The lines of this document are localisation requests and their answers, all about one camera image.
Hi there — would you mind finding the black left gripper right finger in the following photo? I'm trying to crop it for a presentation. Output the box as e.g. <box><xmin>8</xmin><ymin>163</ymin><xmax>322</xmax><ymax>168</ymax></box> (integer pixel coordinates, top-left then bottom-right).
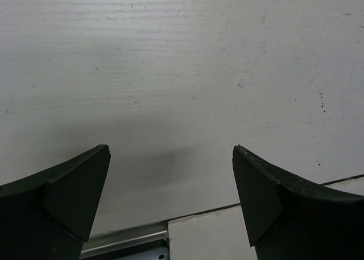
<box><xmin>233</xmin><ymin>146</ymin><xmax>363</xmax><ymax>259</ymax></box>

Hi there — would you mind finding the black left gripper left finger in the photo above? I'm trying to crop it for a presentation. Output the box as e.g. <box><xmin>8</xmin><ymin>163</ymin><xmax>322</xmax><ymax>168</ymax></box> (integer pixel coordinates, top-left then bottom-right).
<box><xmin>1</xmin><ymin>145</ymin><xmax>110</xmax><ymax>259</ymax></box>

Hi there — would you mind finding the aluminium table frame rail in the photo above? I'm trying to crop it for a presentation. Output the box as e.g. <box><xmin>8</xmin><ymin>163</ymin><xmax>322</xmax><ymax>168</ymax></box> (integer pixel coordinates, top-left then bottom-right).
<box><xmin>80</xmin><ymin>221</ymin><xmax>170</xmax><ymax>259</ymax></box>

